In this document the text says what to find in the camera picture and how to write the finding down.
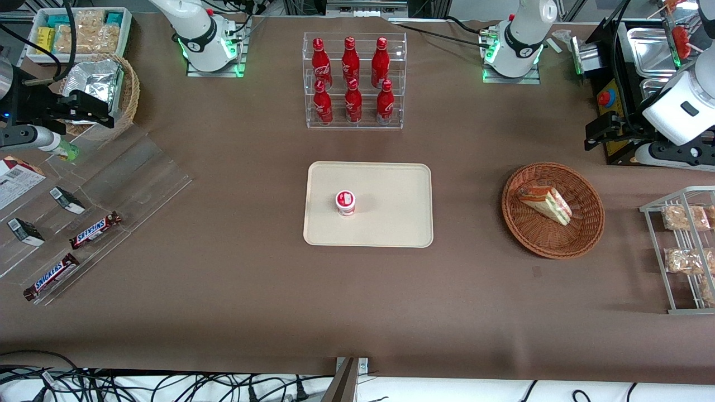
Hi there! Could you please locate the dark metal bracket bar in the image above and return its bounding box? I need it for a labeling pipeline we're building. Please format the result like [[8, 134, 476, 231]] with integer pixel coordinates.
[[321, 357, 359, 402]]

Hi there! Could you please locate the yellow snack box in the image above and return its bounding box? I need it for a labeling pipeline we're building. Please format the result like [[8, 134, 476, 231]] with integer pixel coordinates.
[[35, 26, 56, 56]]

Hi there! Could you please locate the silver metal box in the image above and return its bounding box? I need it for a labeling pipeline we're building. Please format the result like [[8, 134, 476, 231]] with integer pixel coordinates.
[[569, 42, 602, 77]]

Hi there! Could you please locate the brown Snickers bar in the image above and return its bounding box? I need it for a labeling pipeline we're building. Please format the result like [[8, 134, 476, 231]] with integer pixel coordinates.
[[22, 252, 80, 303], [68, 210, 123, 251]]

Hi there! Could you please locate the light wicker basket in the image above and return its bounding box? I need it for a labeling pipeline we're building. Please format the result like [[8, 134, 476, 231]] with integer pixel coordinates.
[[58, 53, 141, 137]]

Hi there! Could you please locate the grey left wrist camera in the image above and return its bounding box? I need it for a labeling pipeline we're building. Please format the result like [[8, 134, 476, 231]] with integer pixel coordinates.
[[635, 142, 715, 169]]

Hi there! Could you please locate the red white yogurt cup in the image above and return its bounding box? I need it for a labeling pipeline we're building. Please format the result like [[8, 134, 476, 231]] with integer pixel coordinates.
[[335, 190, 358, 217]]

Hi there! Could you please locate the red cola bottle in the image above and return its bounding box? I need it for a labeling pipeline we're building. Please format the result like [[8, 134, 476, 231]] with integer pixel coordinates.
[[344, 78, 363, 124], [311, 37, 333, 91], [371, 37, 390, 89], [341, 36, 361, 85], [312, 79, 334, 126], [375, 79, 395, 126]]

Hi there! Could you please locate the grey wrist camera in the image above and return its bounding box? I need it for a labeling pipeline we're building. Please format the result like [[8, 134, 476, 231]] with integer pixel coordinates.
[[0, 125, 63, 152], [635, 142, 715, 169]]

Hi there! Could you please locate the small steel pan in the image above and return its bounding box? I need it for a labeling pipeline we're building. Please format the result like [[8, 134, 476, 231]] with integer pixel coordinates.
[[639, 78, 674, 109]]

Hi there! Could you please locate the brown wicker basket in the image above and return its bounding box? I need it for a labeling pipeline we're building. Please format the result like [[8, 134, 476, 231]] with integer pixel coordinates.
[[501, 161, 606, 260]]

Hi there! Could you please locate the black cable bundle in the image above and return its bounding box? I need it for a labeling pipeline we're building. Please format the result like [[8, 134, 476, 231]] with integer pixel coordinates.
[[0, 350, 336, 402]]

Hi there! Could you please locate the triangular sandwich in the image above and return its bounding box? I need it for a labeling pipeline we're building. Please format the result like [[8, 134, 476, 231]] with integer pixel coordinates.
[[516, 184, 573, 227]]

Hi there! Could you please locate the silver foil package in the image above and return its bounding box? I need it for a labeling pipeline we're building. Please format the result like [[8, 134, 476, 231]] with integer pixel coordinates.
[[66, 59, 125, 126]]

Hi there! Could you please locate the grey metal wire rack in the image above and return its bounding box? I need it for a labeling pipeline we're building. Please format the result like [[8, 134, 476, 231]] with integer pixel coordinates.
[[639, 185, 715, 315]]

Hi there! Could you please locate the aluminium frame profile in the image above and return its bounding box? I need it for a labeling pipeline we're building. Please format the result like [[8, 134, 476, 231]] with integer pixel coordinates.
[[324, 0, 409, 18]]

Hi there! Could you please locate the clear acrylic tiered stand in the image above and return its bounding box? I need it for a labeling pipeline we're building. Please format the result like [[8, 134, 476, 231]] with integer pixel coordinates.
[[0, 124, 194, 307]]

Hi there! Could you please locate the red skewered food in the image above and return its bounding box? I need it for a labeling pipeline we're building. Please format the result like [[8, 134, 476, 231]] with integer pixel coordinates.
[[672, 25, 694, 60]]

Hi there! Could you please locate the black looped cable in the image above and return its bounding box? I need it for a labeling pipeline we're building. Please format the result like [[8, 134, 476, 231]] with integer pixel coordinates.
[[0, 0, 78, 85]]

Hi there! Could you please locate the clear bag of crackers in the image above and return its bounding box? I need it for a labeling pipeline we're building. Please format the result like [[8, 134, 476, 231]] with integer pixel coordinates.
[[54, 9, 122, 55]]

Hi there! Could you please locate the clear acrylic bottle rack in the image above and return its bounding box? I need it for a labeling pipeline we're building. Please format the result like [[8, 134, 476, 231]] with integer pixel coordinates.
[[302, 31, 408, 131]]

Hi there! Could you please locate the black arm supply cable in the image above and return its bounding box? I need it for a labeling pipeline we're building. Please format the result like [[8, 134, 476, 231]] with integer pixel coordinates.
[[388, 16, 499, 50]]

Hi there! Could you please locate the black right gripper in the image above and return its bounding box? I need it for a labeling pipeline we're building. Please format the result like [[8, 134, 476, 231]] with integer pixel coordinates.
[[0, 66, 116, 130]]

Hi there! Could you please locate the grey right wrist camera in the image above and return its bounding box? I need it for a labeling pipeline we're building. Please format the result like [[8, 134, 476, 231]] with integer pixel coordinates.
[[0, 125, 63, 152]]

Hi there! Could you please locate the beige plastic tray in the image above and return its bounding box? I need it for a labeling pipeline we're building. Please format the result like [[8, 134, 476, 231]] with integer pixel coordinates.
[[302, 161, 435, 248]]

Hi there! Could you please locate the red white printed carton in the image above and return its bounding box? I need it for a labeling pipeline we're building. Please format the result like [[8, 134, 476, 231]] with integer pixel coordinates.
[[0, 155, 47, 211]]

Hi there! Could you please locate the small black white box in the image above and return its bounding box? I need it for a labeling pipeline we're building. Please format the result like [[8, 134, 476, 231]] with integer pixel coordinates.
[[49, 186, 87, 216], [7, 217, 46, 247]]

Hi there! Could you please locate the black food warmer case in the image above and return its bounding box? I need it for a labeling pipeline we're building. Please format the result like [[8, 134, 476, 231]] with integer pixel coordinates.
[[585, 16, 715, 166]]

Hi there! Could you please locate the white plastic bin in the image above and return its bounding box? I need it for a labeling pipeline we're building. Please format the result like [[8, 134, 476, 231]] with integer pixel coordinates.
[[25, 6, 134, 66]]

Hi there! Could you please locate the large steel pan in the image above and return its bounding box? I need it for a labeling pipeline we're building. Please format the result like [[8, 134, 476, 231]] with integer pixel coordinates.
[[626, 27, 681, 79]]

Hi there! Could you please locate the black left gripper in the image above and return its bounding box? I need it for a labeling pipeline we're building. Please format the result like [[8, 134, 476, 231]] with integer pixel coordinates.
[[584, 112, 659, 152]]

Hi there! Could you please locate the green plastic bottle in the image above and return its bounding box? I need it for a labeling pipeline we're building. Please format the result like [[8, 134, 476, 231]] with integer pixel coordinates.
[[51, 141, 80, 162]]

